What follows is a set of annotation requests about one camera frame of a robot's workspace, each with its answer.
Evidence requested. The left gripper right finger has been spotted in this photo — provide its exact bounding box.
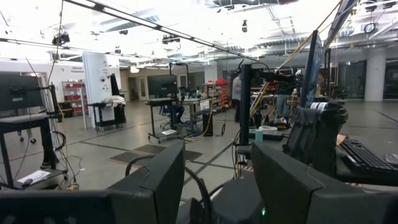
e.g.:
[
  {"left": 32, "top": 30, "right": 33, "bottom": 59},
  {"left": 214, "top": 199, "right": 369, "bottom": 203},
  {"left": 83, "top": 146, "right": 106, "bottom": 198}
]
[{"left": 251, "top": 141, "right": 364, "bottom": 224}]

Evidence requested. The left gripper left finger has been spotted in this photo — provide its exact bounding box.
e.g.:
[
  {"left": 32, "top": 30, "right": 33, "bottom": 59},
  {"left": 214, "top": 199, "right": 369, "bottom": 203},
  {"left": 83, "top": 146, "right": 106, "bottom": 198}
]
[{"left": 108, "top": 140, "right": 187, "bottom": 224}]

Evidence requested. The black desk with shelf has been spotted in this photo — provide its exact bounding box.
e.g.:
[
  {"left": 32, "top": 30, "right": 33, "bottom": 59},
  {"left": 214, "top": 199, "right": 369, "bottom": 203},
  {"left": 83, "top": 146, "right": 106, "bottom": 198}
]
[{"left": 0, "top": 83, "right": 69, "bottom": 191}]

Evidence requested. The dark floor mat striped edge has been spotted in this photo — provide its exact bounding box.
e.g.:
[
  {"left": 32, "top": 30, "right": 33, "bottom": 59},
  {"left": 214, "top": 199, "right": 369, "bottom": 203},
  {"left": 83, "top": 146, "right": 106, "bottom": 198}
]
[{"left": 108, "top": 143, "right": 205, "bottom": 167}]

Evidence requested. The white round container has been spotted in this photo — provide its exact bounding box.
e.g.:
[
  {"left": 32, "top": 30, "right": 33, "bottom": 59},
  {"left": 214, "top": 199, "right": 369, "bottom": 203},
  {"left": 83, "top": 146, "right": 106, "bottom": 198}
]
[{"left": 257, "top": 124, "right": 278, "bottom": 134}]

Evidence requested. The black computer keyboard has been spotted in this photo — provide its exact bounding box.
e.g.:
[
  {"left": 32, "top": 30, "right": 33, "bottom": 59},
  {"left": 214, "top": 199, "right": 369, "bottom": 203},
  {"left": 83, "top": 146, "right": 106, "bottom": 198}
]
[{"left": 337, "top": 138, "right": 398, "bottom": 175}]

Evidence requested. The black workbench with equipment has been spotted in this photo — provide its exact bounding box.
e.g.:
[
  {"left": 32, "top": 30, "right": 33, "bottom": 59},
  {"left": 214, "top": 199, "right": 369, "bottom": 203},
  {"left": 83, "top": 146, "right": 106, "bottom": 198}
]
[{"left": 145, "top": 96, "right": 224, "bottom": 144}]

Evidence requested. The black cart white cloth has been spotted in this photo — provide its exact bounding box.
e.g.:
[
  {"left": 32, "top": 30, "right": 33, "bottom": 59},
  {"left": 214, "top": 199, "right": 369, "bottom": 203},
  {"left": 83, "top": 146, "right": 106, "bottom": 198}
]
[{"left": 88, "top": 95, "right": 127, "bottom": 132}]

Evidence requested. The black monitor pole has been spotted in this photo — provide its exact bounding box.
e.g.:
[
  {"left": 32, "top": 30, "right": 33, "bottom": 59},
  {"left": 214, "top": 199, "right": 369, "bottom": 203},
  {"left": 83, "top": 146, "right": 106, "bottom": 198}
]
[{"left": 238, "top": 63, "right": 253, "bottom": 146}]

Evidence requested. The black display panel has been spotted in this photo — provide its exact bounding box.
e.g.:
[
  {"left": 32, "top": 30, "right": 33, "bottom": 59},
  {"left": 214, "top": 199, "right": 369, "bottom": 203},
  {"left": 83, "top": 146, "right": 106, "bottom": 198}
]
[{"left": 146, "top": 73, "right": 178, "bottom": 98}]

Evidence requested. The person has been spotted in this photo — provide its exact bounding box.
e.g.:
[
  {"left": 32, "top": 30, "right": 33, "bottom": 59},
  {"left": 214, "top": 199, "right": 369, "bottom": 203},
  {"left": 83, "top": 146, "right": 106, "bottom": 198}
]
[{"left": 231, "top": 73, "right": 244, "bottom": 123}]

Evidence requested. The red parts bin shelving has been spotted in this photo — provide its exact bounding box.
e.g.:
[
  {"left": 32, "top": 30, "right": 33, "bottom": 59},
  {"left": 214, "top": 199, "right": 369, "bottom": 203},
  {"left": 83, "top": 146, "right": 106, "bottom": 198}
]
[{"left": 214, "top": 78, "right": 229, "bottom": 108}]

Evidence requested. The white cabinet panel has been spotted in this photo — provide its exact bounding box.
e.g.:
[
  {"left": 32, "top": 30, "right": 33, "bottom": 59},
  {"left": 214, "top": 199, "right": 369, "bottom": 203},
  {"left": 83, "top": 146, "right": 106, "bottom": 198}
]
[{"left": 81, "top": 52, "right": 110, "bottom": 129}]

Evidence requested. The rack with red bins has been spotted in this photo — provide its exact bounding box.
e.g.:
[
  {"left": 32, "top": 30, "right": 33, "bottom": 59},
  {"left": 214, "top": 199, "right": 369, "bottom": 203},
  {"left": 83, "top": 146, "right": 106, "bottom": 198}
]
[{"left": 61, "top": 80, "right": 86, "bottom": 116}]

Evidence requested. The black computer monitor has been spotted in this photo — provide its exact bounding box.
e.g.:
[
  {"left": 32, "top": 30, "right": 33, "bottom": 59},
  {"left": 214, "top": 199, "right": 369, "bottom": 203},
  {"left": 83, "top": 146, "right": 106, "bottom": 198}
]
[{"left": 299, "top": 29, "right": 325, "bottom": 108}]

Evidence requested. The white round column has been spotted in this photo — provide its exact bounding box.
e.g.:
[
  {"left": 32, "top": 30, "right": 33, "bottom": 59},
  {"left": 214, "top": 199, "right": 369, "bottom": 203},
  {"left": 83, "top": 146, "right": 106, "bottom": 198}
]
[{"left": 363, "top": 49, "right": 387, "bottom": 102}]

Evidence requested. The overhead light bar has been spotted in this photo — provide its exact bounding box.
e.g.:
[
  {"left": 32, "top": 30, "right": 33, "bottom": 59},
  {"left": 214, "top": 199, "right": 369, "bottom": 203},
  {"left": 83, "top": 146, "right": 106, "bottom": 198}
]
[{"left": 63, "top": 0, "right": 259, "bottom": 62}]

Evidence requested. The black desk monitor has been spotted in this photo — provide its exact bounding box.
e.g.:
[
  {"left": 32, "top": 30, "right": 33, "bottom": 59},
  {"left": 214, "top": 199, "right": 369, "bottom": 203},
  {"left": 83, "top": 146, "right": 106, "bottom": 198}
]
[{"left": 0, "top": 71, "right": 44, "bottom": 112}]

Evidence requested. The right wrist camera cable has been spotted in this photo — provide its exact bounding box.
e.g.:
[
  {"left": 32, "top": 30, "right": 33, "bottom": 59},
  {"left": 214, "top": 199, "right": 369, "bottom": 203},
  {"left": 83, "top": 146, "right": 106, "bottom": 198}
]
[{"left": 124, "top": 154, "right": 215, "bottom": 224}]

